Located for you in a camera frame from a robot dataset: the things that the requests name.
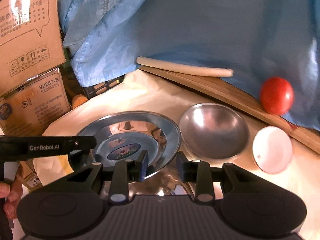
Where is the blue fabric sheet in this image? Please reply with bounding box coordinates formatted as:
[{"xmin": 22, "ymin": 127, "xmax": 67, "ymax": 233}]
[{"xmin": 59, "ymin": 0, "xmax": 319, "ymax": 129}]

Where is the orange wooden chair post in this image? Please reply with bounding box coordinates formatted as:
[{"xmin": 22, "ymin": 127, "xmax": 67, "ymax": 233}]
[{"xmin": 71, "ymin": 94, "xmax": 88, "ymax": 109}]

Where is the shiny steel plate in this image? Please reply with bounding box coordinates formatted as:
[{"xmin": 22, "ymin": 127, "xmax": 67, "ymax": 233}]
[{"xmin": 68, "ymin": 111, "xmax": 181, "ymax": 177}]

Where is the white bowl red rim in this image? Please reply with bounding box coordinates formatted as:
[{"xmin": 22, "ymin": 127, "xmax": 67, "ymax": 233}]
[{"xmin": 252, "ymin": 126, "xmax": 293, "ymax": 174}]

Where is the steel bowl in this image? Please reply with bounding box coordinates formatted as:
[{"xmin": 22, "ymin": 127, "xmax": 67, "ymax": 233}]
[{"xmin": 178, "ymin": 103, "xmax": 249, "ymax": 160}]

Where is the black plastic crate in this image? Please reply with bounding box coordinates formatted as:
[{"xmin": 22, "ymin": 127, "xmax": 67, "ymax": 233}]
[{"xmin": 82, "ymin": 75, "xmax": 125, "ymax": 99}]

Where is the wooden board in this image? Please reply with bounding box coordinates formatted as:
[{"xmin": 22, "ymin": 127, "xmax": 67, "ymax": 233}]
[{"xmin": 140, "ymin": 66, "xmax": 319, "ymax": 153}]

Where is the upper cardboard box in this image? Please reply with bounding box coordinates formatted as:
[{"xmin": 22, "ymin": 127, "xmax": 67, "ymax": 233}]
[{"xmin": 1, "ymin": 0, "xmax": 65, "ymax": 94}]

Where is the red tomato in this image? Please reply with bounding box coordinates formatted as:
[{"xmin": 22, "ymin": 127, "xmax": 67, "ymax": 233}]
[{"xmin": 259, "ymin": 76, "xmax": 295, "ymax": 115}]

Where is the lower cardboard box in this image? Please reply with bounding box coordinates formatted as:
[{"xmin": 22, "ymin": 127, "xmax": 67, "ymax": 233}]
[{"xmin": 1, "ymin": 67, "xmax": 71, "ymax": 137}]

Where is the cardboard box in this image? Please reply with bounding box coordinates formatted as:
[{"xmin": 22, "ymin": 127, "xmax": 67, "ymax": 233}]
[
  {"xmin": 1, "ymin": 0, "xmax": 65, "ymax": 94},
  {"xmin": 1, "ymin": 67, "xmax": 71, "ymax": 137}
]

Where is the person's left hand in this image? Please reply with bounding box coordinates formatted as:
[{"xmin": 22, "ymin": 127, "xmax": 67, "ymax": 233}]
[{"xmin": 1, "ymin": 165, "xmax": 23, "ymax": 219}]

